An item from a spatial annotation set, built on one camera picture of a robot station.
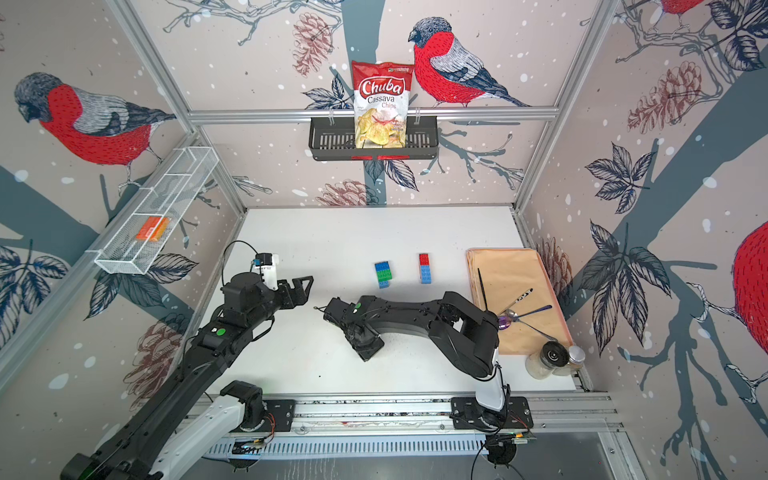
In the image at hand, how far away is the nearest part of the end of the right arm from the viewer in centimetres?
60

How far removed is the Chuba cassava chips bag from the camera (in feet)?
2.81

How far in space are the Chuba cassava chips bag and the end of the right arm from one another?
49cm
